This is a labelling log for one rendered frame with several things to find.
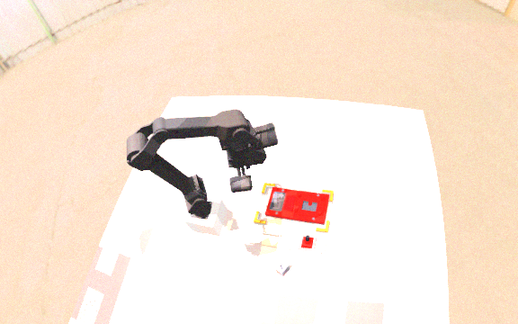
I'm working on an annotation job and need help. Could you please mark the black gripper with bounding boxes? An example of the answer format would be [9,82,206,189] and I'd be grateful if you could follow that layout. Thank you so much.
[225,150,253,194]

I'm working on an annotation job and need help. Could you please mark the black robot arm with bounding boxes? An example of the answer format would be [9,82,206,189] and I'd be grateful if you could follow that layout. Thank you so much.
[126,109,278,220]

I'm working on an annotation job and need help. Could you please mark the red flat rectangular plate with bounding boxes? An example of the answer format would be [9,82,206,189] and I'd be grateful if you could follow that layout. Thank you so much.
[265,187,329,225]

